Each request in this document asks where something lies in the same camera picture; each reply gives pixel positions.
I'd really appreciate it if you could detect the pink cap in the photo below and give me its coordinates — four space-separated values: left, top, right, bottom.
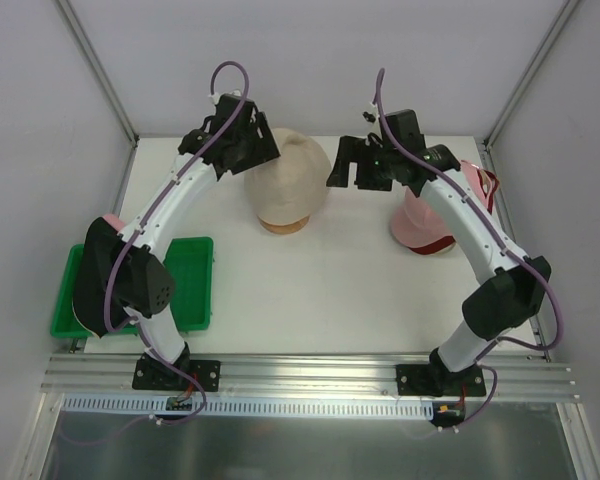
390 159 486 249

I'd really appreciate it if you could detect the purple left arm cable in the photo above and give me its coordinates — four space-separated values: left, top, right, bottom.
102 60 254 426

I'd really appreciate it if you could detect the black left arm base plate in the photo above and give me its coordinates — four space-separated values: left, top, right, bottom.
131 354 221 392

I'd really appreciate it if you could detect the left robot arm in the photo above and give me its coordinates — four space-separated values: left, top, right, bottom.
72 93 279 391

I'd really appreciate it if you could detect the white slotted cable duct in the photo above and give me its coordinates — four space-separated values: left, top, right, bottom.
61 394 434 421

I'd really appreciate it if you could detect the left aluminium frame post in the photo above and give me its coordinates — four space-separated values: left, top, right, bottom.
53 0 139 148

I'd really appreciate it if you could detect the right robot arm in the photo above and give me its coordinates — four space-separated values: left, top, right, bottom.
326 110 555 397

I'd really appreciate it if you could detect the dark red cap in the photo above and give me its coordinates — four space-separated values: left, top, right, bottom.
409 169 501 257

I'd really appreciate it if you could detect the green plastic tray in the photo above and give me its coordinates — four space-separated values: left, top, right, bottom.
50 237 214 339

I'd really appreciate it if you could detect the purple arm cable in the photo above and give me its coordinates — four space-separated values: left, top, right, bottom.
374 68 569 426
102 60 254 426

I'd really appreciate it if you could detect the right aluminium frame post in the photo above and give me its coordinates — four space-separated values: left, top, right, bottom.
483 0 582 152

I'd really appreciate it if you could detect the pink black-trimmed hat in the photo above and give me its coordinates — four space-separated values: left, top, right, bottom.
72 214 125 338

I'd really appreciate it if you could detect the beige bucket hat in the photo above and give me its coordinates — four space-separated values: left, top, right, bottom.
244 128 331 227

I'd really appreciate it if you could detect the aluminium frame post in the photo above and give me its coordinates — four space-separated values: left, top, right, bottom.
483 0 582 152
53 0 139 148

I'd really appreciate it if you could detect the aluminium rail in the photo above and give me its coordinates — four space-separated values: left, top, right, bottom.
41 352 582 404

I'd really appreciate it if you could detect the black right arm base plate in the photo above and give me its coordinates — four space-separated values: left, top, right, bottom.
395 364 486 398

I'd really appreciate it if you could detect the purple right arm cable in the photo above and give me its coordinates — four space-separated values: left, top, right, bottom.
374 68 569 426

